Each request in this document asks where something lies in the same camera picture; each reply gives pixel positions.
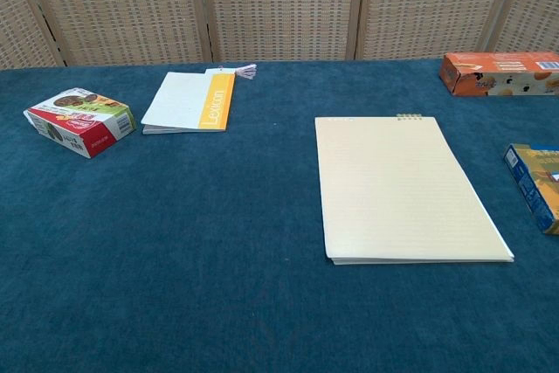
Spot white bookmark with tassel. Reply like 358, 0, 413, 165
204, 64, 258, 82

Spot red green cookie box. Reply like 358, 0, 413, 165
23, 86, 136, 160

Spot tan paper notebook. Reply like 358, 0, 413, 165
314, 113, 515, 266

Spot blue yellow card box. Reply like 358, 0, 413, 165
501, 143, 559, 236

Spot white notebook yellow Lexicon band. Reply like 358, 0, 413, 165
140, 71, 237, 136

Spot woven bamboo folding screen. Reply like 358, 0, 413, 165
0, 0, 559, 71

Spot orange snack box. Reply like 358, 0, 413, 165
438, 52, 559, 98

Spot teal blue table cloth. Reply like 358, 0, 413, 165
0, 58, 559, 373

